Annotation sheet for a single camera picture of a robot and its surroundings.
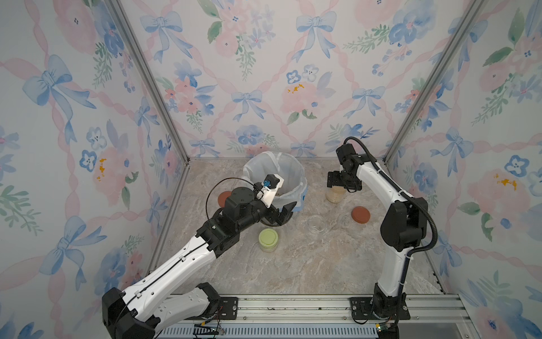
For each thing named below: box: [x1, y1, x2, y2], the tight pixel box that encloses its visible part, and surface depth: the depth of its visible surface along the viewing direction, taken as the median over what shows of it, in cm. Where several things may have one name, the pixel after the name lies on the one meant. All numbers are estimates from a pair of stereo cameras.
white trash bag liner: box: [242, 151, 308, 205], surface depth 87 cm
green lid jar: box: [258, 228, 279, 253], surface depth 86 cm
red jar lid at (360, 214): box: [350, 206, 371, 224], surface depth 100 cm
